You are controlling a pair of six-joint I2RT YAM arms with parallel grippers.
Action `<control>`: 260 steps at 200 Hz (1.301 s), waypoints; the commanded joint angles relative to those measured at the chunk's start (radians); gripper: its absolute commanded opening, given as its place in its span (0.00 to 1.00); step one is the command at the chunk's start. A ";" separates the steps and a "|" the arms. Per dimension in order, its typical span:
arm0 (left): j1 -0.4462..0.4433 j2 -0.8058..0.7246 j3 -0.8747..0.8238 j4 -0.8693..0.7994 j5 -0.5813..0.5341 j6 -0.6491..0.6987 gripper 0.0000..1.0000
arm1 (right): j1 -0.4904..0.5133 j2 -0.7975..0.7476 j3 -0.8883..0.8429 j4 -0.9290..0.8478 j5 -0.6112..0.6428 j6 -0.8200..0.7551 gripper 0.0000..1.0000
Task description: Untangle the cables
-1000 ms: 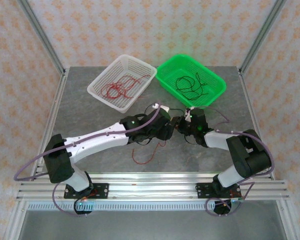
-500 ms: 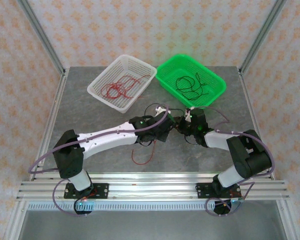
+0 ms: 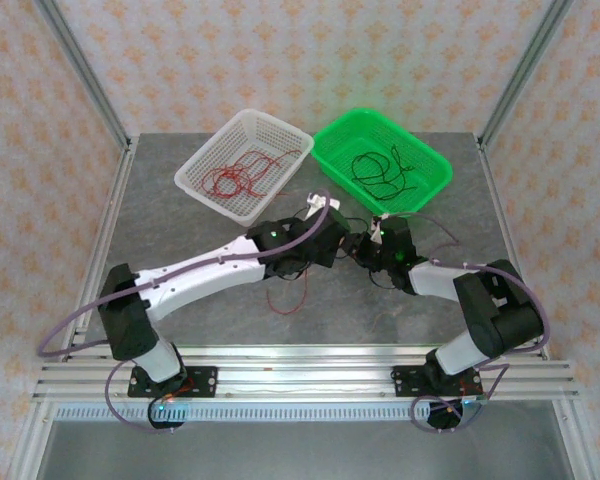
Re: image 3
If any aluminium frame post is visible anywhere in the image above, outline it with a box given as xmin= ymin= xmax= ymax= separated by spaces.
xmin=33 ymin=0 xmax=133 ymax=152
xmin=477 ymin=0 xmax=575 ymax=152

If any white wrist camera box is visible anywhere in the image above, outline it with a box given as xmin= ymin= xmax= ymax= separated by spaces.
xmin=371 ymin=213 xmax=394 ymax=245
xmin=304 ymin=192 xmax=343 ymax=220

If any green plastic mesh basket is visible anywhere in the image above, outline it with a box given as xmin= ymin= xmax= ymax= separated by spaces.
xmin=309 ymin=107 xmax=454 ymax=225

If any white plastic mesh basket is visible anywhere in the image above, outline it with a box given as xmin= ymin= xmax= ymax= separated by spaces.
xmin=174 ymin=108 xmax=315 ymax=227

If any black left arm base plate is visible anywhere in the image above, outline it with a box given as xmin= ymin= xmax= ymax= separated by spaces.
xmin=128 ymin=366 xmax=219 ymax=399

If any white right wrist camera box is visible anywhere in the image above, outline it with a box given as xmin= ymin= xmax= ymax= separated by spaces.
xmin=371 ymin=213 xmax=394 ymax=245

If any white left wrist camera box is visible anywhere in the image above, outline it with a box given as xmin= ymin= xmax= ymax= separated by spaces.
xmin=304 ymin=192 xmax=343 ymax=220

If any thin black cable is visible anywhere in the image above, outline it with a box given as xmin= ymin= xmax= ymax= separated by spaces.
xmin=374 ymin=144 xmax=417 ymax=201
xmin=351 ymin=152 xmax=396 ymax=194
xmin=352 ymin=164 xmax=417 ymax=201
xmin=347 ymin=215 xmax=381 ymax=236

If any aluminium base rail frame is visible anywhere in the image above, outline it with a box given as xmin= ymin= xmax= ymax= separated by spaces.
xmin=32 ymin=343 xmax=580 ymax=404

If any white slotted cable duct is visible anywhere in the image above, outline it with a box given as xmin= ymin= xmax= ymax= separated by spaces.
xmin=53 ymin=402 xmax=481 ymax=422

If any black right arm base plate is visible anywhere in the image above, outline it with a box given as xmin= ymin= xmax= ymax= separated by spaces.
xmin=392 ymin=366 xmax=484 ymax=399

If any aluminium table side rail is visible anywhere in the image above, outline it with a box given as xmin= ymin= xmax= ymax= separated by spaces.
xmin=59 ymin=138 xmax=140 ymax=362
xmin=474 ymin=134 xmax=551 ymax=362

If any red base power wire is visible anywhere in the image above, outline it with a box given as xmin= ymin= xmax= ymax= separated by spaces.
xmin=458 ymin=378 xmax=485 ymax=401
xmin=162 ymin=378 xmax=197 ymax=402

